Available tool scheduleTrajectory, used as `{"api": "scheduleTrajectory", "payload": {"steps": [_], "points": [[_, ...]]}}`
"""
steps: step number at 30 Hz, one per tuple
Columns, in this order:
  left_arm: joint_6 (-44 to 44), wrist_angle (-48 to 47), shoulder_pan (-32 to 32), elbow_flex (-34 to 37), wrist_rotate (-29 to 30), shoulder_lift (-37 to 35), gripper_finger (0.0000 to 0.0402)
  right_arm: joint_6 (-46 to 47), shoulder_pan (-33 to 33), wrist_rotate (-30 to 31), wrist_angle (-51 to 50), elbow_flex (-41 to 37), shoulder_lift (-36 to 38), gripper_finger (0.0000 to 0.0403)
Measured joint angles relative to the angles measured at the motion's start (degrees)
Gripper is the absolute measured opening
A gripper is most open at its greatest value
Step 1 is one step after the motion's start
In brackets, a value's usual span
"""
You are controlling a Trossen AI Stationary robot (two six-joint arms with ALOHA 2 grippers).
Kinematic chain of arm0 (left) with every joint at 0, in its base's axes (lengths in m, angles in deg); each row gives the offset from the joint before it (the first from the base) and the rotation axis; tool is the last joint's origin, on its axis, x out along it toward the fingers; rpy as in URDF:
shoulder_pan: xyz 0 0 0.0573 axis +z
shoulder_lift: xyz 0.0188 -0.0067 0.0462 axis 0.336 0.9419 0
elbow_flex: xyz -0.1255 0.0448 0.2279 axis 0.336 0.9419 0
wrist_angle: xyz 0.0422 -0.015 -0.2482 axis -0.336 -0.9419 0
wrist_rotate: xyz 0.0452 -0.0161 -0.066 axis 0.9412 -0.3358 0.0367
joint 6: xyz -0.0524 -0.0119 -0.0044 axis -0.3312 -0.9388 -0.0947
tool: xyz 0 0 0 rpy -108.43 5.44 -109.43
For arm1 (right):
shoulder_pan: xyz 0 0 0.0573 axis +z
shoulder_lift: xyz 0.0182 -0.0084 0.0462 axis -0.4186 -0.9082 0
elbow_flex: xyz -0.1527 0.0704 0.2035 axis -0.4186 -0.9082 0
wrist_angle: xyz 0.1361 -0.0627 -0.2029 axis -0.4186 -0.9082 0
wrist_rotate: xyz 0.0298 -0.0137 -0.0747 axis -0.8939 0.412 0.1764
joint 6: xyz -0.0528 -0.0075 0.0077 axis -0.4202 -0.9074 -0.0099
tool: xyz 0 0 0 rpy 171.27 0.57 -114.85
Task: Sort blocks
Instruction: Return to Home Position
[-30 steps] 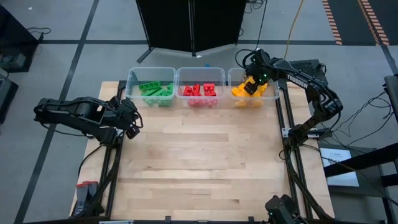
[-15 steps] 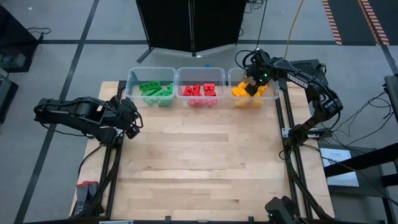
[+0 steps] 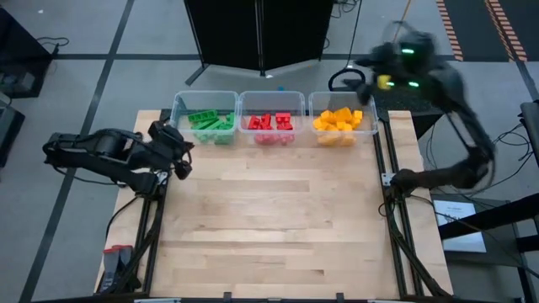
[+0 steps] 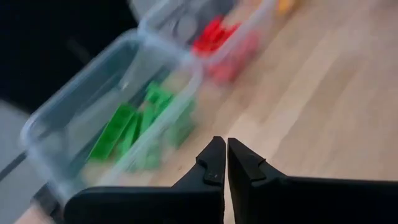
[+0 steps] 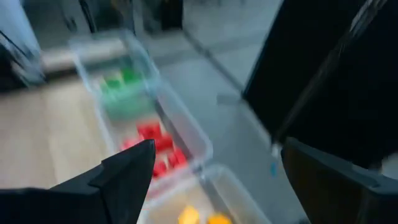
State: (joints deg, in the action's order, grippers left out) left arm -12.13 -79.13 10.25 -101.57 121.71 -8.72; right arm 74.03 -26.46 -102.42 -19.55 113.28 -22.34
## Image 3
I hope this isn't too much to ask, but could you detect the black divider panel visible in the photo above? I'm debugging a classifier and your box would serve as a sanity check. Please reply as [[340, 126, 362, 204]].
[[259, 0, 336, 73], [184, 0, 262, 88]]

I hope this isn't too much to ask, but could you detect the black metal beam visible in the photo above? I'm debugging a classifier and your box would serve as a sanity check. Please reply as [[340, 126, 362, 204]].
[[437, 192, 539, 241]]

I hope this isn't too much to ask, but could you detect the grey clamp with red top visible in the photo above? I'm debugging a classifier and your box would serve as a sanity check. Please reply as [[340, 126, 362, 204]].
[[119, 243, 136, 279], [102, 246, 121, 292]]

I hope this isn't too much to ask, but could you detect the black table edge rail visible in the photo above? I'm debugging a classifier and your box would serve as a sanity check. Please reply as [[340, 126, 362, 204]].
[[33, 294, 464, 303]]

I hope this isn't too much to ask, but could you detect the black hanging cable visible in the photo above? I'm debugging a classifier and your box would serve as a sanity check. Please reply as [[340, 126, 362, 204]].
[[345, 0, 363, 69]]

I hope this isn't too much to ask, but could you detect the white printed sheet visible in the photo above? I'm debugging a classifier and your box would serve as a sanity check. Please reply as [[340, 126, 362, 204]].
[[433, 199, 488, 254]]

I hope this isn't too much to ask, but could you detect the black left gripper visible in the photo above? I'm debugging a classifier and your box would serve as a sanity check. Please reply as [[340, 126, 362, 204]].
[[147, 120, 195, 180]]

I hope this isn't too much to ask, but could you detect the long green building block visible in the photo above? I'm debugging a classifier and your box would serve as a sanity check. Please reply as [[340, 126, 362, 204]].
[[188, 109, 219, 124], [192, 119, 224, 131]]

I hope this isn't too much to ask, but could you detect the black perforated computer case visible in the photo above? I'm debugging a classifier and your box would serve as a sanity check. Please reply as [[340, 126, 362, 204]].
[[336, 79, 446, 127]]

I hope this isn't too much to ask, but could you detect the black equipment box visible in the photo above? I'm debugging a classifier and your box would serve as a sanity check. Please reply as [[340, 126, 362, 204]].
[[0, 94, 26, 168]]

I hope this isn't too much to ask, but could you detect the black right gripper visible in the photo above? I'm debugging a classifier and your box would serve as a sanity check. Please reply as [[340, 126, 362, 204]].
[[353, 31, 439, 106]]

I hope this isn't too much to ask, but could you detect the clear plastic bin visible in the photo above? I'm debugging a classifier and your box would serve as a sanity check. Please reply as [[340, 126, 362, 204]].
[[237, 90, 307, 146], [169, 90, 240, 146], [307, 91, 379, 148]]

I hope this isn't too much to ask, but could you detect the black cable loop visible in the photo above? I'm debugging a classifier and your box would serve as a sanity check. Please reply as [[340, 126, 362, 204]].
[[327, 66, 367, 93]]

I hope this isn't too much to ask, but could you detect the black mat with orange stripes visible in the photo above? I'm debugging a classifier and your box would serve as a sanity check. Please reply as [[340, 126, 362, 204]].
[[435, 0, 539, 63]]

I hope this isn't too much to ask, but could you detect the black cabinet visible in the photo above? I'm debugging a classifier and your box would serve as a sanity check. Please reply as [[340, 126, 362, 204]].
[[0, 7, 55, 100]]

